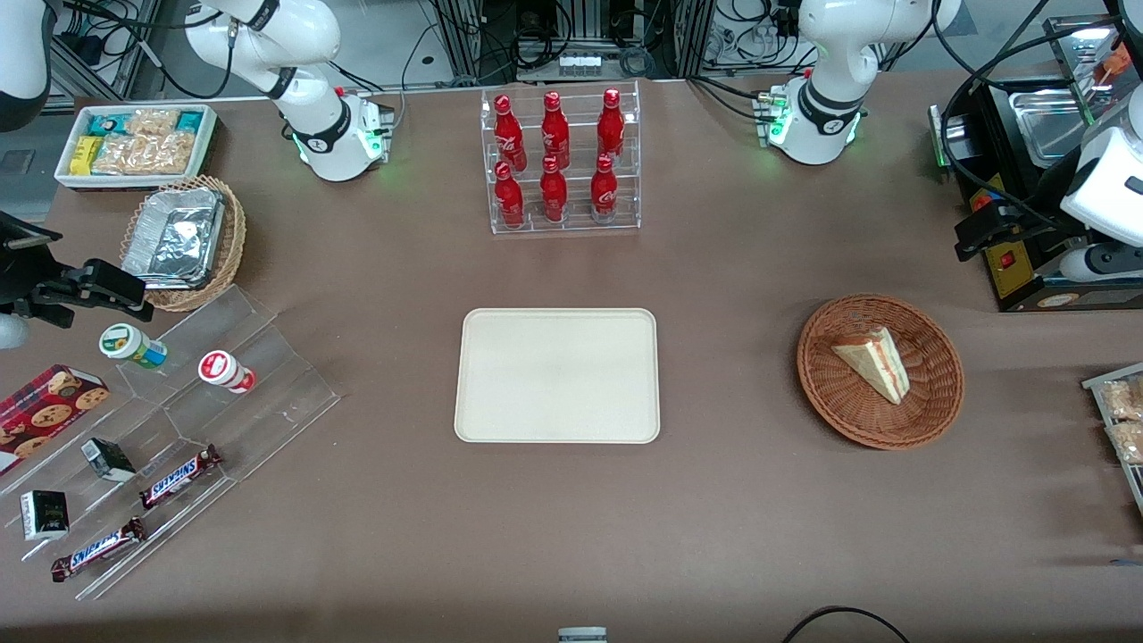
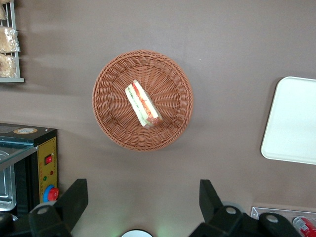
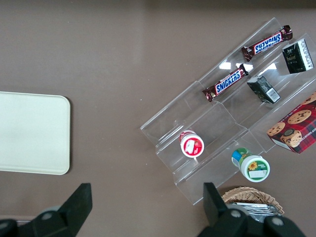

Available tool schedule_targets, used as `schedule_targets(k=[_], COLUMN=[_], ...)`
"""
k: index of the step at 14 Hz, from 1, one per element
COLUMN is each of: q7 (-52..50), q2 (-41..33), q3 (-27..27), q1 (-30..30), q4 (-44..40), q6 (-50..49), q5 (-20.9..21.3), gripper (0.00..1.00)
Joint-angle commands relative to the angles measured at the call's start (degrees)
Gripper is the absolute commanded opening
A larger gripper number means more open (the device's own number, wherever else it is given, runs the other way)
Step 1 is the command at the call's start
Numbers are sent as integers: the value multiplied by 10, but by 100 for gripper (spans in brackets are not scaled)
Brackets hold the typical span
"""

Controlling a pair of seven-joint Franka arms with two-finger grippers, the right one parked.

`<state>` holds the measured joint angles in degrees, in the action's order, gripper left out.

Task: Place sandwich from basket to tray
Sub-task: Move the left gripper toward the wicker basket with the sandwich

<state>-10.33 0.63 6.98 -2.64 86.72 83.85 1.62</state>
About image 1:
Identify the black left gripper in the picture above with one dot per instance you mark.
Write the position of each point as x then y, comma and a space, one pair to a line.
1043, 221

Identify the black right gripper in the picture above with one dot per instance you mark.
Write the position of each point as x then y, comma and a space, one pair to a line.
20, 284

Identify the triangular sandwich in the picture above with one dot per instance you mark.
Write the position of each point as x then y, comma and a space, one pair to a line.
880, 362

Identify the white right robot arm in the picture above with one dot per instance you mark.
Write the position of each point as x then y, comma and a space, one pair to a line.
304, 98

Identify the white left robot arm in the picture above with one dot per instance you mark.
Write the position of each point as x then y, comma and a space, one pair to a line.
835, 62

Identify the aluminium foil tray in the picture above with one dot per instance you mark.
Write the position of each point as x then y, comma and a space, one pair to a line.
174, 237

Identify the light wicker basket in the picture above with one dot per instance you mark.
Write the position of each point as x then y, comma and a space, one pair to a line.
234, 241

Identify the grey metal snack tray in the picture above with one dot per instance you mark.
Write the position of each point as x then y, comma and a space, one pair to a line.
1094, 382

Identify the round brown wicker basket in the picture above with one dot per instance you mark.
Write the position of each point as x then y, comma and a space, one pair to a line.
857, 402

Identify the beige plastic tray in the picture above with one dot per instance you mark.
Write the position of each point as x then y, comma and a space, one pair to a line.
536, 375

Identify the green lid yogurt cup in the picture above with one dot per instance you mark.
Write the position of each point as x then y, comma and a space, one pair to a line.
129, 346

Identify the black countertop machine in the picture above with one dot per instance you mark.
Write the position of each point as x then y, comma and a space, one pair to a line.
1005, 116

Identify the red lid yogurt cup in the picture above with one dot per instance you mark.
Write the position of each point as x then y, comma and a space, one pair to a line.
223, 371

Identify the stainless steel pan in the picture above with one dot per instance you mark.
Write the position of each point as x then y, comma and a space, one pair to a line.
1045, 121

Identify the large clear cracker bag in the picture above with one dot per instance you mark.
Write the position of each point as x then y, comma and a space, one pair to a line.
143, 154

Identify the yellow snack packet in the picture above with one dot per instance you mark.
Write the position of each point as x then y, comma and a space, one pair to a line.
85, 156

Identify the red cookie box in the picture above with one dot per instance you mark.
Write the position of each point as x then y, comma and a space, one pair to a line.
45, 415

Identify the small black carton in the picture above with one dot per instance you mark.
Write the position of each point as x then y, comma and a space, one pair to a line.
109, 460
45, 515

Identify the teal snack packet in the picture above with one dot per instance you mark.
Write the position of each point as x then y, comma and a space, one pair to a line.
189, 121
107, 125

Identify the white snack bin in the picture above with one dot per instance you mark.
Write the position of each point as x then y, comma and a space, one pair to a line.
207, 143

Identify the small clear cracker bag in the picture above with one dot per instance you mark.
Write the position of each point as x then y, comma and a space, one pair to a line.
154, 122

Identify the clear acrylic stepped display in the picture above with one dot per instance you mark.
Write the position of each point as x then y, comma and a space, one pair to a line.
277, 393

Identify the snickers bar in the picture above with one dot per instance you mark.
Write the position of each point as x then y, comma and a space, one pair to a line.
179, 476
98, 549

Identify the red cola bottle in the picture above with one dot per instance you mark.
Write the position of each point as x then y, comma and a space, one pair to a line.
554, 132
509, 201
611, 129
604, 192
508, 134
554, 196

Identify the clear acrylic bottle rack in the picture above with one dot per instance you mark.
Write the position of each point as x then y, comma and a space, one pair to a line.
576, 223

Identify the white power strip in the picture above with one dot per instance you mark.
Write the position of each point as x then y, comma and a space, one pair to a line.
579, 62

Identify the grey box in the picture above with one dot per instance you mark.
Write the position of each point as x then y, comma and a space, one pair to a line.
582, 636

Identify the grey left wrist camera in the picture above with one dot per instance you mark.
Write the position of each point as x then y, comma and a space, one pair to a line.
1098, 262

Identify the aluminium profile frame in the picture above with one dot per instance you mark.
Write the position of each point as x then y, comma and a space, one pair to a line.
464, 45

